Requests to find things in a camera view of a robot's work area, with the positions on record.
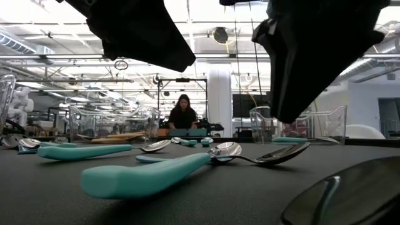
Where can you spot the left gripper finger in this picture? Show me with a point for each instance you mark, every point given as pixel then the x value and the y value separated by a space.
pixel 143 47

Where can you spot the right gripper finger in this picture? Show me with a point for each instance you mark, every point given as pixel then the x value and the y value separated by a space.
pixel 297 78
pixel 262 36

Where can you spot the black background robot arm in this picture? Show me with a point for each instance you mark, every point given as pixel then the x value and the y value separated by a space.
pixel 215 127

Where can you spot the small black ceiling reel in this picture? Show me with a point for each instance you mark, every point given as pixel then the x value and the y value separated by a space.
pixel 156 79

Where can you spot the ceiling light bar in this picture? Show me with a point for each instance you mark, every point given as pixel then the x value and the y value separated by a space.
pixel 218 56

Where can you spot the red cart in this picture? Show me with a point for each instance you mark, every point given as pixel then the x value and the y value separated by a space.
pixel 295 129

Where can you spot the black monitor screen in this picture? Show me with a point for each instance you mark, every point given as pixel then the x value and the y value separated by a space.
pixel 250 106

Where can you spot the clear plastic bin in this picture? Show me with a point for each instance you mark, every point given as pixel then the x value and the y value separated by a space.
pixel 93 122
pixel 6 103
pixel 331 125

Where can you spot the white building pillar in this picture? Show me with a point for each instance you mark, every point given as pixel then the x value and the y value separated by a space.
pixel 219 100

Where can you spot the person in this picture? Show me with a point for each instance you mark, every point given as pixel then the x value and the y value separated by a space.
pixel 182 115

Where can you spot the orange storage box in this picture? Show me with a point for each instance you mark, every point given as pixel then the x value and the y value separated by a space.
pixel 162 132

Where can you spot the teal storage box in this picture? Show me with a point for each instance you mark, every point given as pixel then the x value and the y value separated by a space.
pixel 178 132
pixel 197 132

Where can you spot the dark blue door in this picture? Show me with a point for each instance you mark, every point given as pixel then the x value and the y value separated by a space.
pixel 389 118

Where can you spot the white robot figure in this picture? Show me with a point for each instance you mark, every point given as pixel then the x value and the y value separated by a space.
pixel 22 106

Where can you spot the dark table mat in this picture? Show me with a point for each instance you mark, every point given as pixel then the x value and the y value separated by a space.
pixel 47 203

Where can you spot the black metal stand frame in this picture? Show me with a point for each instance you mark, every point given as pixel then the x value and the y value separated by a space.
pixel 182 80

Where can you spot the silver ceiling air duct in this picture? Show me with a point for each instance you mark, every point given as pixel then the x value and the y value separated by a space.
pixel 18 45
pixel 368 67

